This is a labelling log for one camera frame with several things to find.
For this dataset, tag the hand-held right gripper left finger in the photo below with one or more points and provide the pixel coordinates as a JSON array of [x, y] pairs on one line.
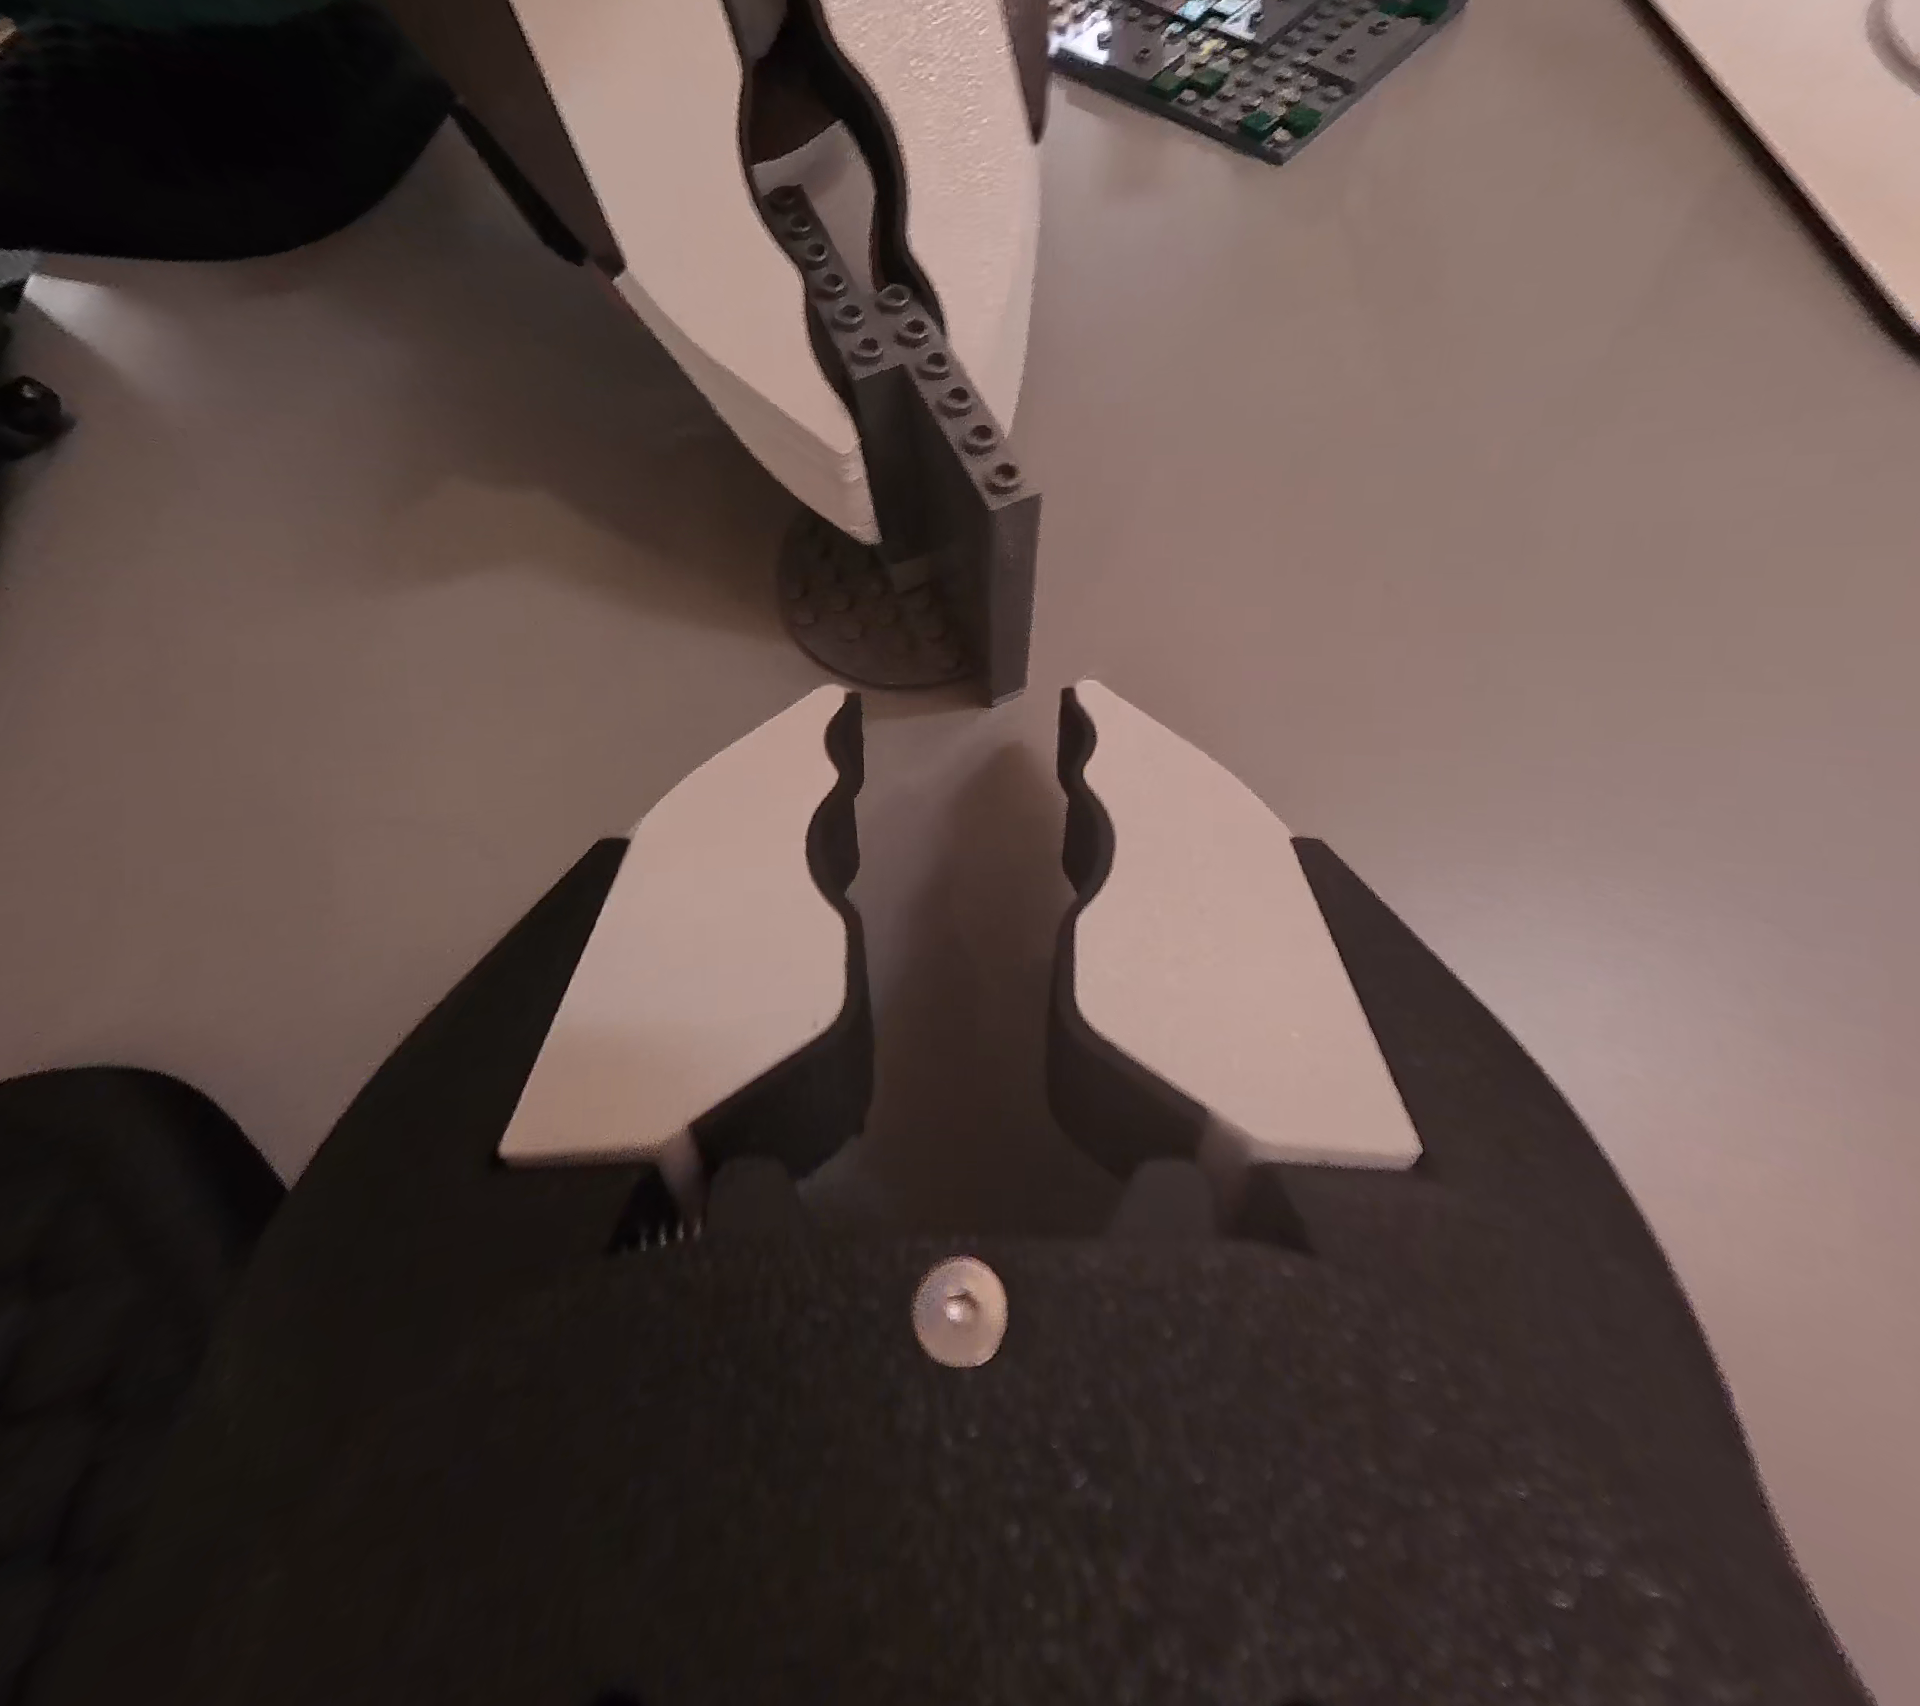
[[690, 987]]

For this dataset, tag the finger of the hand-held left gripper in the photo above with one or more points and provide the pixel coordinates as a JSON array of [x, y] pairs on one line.
[[931, 86], [645, 130]]

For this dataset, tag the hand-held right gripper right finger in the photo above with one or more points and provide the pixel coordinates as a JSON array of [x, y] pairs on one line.
[[1245, 987]]

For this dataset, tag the dark grey half-round plate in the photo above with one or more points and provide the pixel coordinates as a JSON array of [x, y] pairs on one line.
[[855, 626]]

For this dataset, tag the grey stepped brick wall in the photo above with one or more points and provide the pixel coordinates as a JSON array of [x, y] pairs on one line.
[[991, 550]]

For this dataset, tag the white tray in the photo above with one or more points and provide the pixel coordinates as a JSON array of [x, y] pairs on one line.
[[1770, 40]]

